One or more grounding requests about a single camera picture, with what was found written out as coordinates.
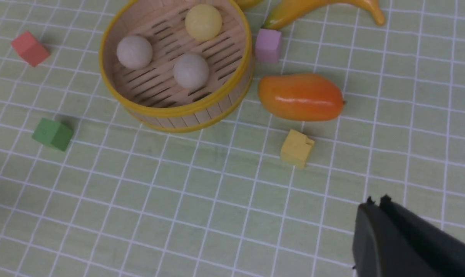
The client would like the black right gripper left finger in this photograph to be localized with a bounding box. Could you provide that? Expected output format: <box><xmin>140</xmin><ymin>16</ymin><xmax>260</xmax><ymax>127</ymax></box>
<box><xmin>352</xmin><ymin>197</ymin><xmax>442</xmax><ymax>277</ymax></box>

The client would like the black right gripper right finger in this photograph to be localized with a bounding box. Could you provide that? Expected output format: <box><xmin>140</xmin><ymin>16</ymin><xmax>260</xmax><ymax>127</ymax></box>
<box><xmin>379</xmin><ymin>195</ymin><xmax>465</xmax><ymax>277</ymax></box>

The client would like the white steamed bun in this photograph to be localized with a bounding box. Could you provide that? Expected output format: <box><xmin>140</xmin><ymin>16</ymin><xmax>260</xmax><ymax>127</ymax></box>
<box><xmin>173</xmin><ymin>53</ymin><xmax>210</xmax><ymax>90</ymax></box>
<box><xmin>116</xmin><ymin>35</ymin><xmax>153</xmax><ymax>70</ymax></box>

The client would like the pale yellow bun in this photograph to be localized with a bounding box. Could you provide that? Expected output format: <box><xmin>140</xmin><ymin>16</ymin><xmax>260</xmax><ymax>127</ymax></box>
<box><xmin>185</xmin><ymin>4</ymin><xmax>222</xmax><ymax>42</ymax></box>

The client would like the bamboo steamer tray yellow rim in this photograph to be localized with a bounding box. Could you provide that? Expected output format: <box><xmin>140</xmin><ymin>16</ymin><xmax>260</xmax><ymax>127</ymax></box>
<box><xmin>99</xmin><ymin>0</ymin><xmax>255</xmax><ymax>133</ymax></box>

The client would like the yellow foam cube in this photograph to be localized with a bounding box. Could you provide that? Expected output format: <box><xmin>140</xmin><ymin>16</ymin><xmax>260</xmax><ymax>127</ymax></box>
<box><xmin>280</xmin><ymin>129</ymin><xmax>315</xmax><ymax>169</ymax></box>

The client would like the checkered green tablecloth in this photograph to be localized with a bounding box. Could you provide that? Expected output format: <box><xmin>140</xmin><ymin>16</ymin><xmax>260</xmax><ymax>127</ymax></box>
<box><xmin>0</xmin><ymin>0</ymin><xmax>465</xmax><ymax>277</ymax></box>

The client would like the orange plastic mango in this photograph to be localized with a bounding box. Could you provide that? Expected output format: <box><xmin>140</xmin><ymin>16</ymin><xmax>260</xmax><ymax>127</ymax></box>
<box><xmin>258</xmin><ymin>73</ymin><xmax>345</xmax><ymax>122</ymax></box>

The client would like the pink foam cube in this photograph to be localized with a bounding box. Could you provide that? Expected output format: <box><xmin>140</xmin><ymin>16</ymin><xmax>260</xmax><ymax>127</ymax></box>
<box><xmin>255</xmin><ymin>28</ymin><xmax>282</xmax><ymax>64</ymax></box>

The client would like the yellow plastic banana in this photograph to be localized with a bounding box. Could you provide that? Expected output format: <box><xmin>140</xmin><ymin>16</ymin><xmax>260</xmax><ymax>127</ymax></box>
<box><xmin>262</xmin><ymin>0</ymin><xmax>386</xmax><ymax>30</ymax></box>

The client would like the green foam cube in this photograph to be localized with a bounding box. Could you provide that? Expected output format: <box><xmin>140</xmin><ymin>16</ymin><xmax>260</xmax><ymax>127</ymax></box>
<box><xmin>32</xmin><ymin>118</ymin><xmax>74</xmax><ymax>152</ymax></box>

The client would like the red foam cube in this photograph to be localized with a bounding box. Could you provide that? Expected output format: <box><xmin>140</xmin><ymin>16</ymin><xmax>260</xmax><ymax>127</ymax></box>
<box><xmin>11</xmin><ymin>30</ymin><xmax>50</xmax><ymax>68</ymax></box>

